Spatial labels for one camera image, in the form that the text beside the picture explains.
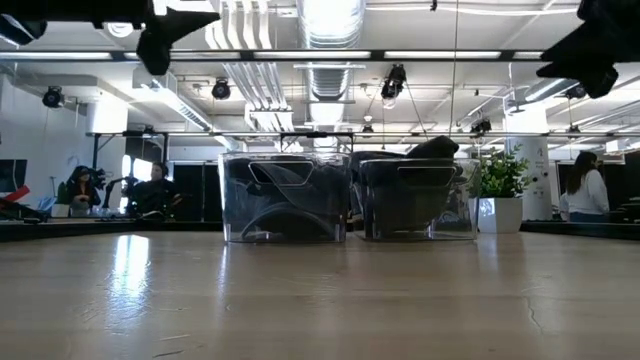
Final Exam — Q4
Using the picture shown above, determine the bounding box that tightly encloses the green plant in white pot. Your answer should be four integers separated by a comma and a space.
472, 144, 531, 235

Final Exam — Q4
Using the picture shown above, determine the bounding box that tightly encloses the person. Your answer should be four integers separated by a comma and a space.
127, 160, 182, 220
563, 151, 611, 224
66, 164, 104, 212

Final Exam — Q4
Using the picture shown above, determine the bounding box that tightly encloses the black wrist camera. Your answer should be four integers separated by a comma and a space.
136, 30, 172, 77
583, 64, 620, 99

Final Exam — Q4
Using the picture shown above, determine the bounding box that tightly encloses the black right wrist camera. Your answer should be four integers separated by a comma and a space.
583, 64, 620, 99

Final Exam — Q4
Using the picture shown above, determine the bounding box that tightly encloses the black overhead crossbar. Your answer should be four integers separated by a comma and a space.
0, 48, 551, 63

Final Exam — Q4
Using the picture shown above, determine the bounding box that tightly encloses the blue denim cap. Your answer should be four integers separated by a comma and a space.
222, 155, 349, 242

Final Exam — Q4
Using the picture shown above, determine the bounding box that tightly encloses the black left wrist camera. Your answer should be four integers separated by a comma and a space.
136, 30, 172, 77

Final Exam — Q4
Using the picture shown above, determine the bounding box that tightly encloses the thin black background rail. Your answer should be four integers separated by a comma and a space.
84, 130, 640, 171

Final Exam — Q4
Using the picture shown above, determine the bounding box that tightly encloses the dark grey cap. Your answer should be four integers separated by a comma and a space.
350, 149, 470, 239

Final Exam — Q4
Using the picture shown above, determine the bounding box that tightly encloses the clear plastic bin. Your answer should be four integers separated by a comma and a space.
357, 157, 481, 242
218, 151, 351, 245

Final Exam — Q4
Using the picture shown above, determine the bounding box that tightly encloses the dark computer monitor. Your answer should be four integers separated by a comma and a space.
0, 158, 29, 194

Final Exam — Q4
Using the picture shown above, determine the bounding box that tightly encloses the thin hanging cable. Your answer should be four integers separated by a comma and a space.
447, 0, 460, 139

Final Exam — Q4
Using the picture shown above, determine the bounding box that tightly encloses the white round pillar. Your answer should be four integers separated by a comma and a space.
504, 107, 554, 221

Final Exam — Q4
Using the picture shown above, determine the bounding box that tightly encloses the silver ribbed ventilation duct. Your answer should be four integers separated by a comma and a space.
294, 0, 367, 105

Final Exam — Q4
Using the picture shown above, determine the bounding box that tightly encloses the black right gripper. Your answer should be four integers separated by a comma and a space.
536, 0, 640, 82

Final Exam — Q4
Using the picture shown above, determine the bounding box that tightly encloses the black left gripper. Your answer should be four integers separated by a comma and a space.
139, 5, 222, 46

